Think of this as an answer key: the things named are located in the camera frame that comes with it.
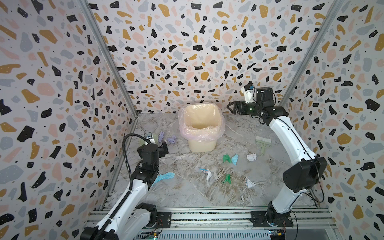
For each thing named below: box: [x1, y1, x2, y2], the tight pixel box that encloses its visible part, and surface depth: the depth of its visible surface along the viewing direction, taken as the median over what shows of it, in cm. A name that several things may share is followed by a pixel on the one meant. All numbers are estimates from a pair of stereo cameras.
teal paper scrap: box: [151, 172, 176, 188], surface depth 89 cm
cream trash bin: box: [178, 103, 225, 153], surface depth 87 cm
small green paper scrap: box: [223, 174, 232, 184], surface depth 89 cm
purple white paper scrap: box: [158, 131, 165, 143], surface depth 108 cm
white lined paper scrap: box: [246, 153, 257, 161], surface depth 98 cm
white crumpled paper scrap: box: [245, 177, 256, 188], surface depth 88 cm
